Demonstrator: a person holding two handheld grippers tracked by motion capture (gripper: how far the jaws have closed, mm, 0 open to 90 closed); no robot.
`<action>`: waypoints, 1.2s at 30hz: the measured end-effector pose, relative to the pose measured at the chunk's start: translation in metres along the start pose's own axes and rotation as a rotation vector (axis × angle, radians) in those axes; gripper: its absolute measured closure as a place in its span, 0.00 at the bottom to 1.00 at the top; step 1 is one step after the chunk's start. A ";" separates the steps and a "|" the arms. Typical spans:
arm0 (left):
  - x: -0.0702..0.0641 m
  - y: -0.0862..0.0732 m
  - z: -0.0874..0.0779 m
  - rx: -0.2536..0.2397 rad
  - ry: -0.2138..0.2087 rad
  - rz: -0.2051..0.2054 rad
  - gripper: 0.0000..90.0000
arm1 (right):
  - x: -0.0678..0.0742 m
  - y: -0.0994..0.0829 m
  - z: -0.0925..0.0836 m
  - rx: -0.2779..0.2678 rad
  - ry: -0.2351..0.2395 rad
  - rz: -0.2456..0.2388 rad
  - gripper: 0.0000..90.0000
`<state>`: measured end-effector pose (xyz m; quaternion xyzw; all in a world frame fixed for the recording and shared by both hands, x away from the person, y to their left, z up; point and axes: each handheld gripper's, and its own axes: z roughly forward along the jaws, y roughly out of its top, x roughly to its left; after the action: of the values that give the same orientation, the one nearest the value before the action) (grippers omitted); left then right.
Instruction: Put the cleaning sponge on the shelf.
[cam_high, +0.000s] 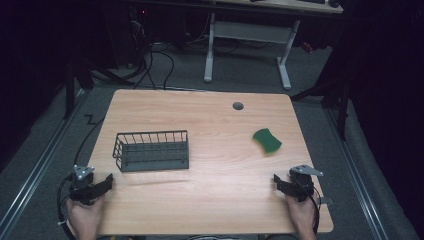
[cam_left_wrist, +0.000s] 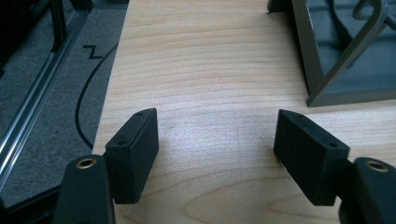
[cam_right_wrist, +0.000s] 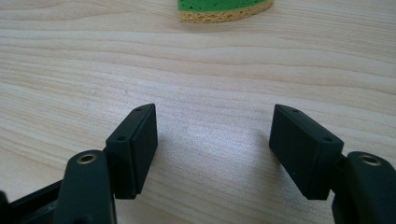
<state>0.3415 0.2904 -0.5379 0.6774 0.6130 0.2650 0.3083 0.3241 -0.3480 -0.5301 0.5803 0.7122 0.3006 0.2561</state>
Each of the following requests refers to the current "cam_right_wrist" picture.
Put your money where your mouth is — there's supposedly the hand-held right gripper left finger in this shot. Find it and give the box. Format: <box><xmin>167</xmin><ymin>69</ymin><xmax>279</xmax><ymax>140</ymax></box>
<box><xmin>105</xmin><ymin>103</ymin><xmax>159</xmax><ymax>201</ymax></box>

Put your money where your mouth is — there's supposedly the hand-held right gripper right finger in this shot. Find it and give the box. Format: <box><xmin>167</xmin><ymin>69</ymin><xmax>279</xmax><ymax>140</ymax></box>
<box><xmin>268</xmin><ymin>104</ymin><xmax>345</xmax><ymax>201</ymax></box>

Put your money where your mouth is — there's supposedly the green and yellow sponge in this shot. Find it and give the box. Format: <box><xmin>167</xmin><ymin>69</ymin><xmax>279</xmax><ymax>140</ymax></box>
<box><xmin>177</xmin><ymin>0</ymin><xmax>276</xmax><ymax>24</ymax></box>

